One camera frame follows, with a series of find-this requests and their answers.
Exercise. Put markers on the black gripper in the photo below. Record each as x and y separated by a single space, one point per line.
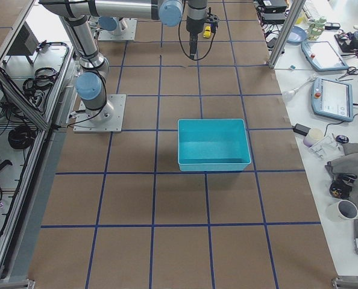
193 26

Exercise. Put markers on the yellow beetle toy car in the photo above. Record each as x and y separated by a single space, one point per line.
207 32

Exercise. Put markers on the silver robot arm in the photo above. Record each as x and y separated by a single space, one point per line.
116 26
91 84

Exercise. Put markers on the blue plastic plate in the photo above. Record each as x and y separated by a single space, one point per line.
297 35

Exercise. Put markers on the upper teach pendant tablet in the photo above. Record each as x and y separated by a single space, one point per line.
322 56

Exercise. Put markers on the teach pendant tablet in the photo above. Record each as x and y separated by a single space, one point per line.
322 56
332 99

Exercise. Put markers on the teal plastic storage bin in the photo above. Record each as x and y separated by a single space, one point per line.
212 145

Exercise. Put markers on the black power adapter brick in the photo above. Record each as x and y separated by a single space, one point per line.
301 129

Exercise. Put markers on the lower teach pendant tablet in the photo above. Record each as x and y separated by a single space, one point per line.
332 99

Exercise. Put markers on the white paper cup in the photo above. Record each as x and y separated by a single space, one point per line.
313 136

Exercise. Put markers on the white ceramic mug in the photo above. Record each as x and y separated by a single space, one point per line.
343 210

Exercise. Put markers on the aluminium frame post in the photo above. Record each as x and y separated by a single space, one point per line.
292 17

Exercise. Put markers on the black handled scissors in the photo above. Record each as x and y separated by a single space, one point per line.
350 71

